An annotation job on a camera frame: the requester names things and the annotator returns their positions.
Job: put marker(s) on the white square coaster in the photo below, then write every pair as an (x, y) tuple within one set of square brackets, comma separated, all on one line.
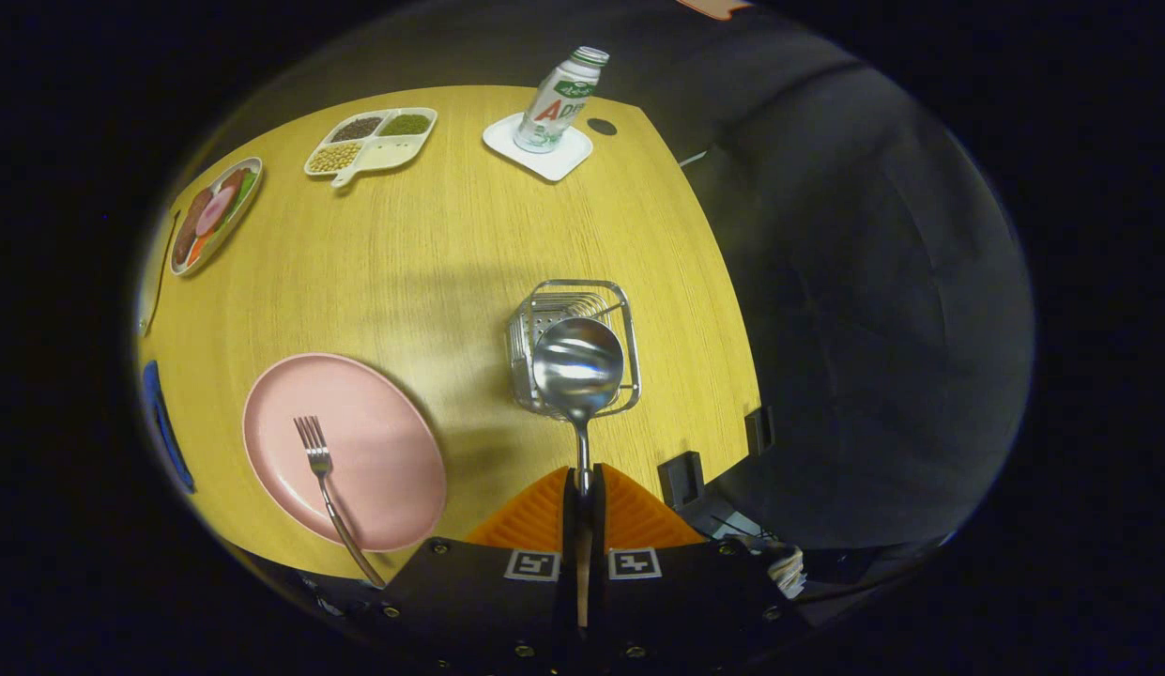
[(559, 161)]

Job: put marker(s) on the pink ham slice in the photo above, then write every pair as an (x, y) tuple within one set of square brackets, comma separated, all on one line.
[(214, 211)]

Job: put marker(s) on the green lettuce leaf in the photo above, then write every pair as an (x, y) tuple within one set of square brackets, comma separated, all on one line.
[(245, 191)]

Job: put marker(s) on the pile of yellow soybeans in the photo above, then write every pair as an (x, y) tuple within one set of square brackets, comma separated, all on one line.
[(335, 157)]

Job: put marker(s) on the pile of green beans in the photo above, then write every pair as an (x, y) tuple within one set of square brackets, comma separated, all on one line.
[(407, 124)]

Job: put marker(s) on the grey plate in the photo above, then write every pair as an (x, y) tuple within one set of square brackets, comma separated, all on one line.
[(227, 230)]

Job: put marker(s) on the metal fork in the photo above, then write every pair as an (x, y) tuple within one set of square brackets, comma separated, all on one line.
[(316, 455)]

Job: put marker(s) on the red tomato slice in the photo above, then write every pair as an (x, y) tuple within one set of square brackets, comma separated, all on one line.
[(197, 250)]

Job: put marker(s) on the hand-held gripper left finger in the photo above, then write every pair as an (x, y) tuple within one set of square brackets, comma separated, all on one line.
[(571, 512)]

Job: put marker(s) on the pale striped bundle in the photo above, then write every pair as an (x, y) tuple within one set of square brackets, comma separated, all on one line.
[(789, 571)]

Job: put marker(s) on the white divided dish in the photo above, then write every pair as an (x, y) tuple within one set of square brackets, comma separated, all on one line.
[(385, 155)]

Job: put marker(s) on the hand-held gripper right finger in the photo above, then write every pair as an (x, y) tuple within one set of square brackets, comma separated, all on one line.
[(596, 512)]

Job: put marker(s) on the pile of dark beans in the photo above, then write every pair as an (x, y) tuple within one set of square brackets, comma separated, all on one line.
[(357, 128)]

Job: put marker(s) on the blue curved object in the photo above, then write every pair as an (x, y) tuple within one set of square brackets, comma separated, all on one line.
[(164, 427)]

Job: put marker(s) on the pink plate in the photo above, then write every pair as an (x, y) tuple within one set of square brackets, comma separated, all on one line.
[(375, 469)]

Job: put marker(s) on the black table clamp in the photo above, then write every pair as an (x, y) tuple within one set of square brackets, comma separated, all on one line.
[(681, 479), (758, 430)]

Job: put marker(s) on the brown meat slice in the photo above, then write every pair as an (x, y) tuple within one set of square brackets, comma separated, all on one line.
[(231, 178), (190, 230)]

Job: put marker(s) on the white drink bottle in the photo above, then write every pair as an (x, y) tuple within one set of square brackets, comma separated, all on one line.
[(556, 103)]

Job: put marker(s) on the black table grommet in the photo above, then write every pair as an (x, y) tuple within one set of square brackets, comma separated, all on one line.
[(601, 126)]

